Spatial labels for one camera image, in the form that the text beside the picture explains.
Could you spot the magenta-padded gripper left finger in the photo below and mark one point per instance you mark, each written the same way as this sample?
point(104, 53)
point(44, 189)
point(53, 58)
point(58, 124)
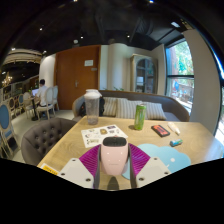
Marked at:
point(75, 171)

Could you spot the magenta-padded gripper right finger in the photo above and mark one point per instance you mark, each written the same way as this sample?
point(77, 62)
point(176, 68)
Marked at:
point(153, 170)

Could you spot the pink computer mouse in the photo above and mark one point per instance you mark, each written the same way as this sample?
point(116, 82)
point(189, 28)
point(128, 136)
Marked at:
point(114, 158)

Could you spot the light blue cloud mouse pad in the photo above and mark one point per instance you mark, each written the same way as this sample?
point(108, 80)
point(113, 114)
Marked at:
point(170, 156)

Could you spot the small blue green pack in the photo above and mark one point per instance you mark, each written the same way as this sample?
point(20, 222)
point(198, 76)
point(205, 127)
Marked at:
point(176, 142)

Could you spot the black and red flat case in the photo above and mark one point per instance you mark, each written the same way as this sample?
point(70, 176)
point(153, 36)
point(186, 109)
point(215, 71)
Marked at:
point(160, 130)

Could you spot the white sticker sheet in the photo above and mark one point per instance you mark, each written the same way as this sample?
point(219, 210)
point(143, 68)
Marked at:
point(95, 135)

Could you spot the white tube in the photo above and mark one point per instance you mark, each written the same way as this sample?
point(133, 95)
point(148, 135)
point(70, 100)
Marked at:
point(173, 128)

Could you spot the grey tufted armchair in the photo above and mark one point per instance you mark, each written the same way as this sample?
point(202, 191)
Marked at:
point(41, 138)

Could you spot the green drink can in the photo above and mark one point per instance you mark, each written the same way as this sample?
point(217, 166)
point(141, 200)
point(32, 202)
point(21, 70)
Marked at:
point(140, 117)

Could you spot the striped cushion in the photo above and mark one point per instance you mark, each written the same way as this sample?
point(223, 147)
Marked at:
point(110, 106)
point(127, 108)
point(155, 111)

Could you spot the black backpack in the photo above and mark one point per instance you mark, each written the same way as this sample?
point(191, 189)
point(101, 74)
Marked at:
point(81, 108)

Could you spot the grey curved sofa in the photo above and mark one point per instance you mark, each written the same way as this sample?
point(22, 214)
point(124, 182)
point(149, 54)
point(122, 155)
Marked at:
point(173, 108)

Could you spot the clear shaker bottle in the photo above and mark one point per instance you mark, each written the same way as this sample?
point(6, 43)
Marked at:
point(92, 108)

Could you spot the group of white dining chairs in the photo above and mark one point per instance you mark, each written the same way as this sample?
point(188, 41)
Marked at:
point(50, 96)

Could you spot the tall side window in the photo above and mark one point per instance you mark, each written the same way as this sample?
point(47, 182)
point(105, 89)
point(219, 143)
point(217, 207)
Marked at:
point(220, 123)

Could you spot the person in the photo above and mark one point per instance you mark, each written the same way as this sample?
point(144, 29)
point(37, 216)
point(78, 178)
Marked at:
point(42, 93)

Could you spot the blue backed white chair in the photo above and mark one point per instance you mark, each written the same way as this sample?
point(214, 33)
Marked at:
point(5, 120)

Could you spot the open laptop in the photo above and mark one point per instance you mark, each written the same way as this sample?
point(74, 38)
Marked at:
point(35, 92)

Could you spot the brown wooden door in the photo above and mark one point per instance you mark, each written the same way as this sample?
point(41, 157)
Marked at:
point(71, 81)

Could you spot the arched glass cabinet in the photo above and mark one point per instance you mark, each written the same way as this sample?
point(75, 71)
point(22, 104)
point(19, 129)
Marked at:
point(144, 75)

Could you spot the dark framed window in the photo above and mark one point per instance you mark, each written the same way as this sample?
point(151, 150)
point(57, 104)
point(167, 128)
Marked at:
point(180, 73)

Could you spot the white door sign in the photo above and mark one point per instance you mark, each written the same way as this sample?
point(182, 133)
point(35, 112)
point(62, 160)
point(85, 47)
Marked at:
point(89, 62)

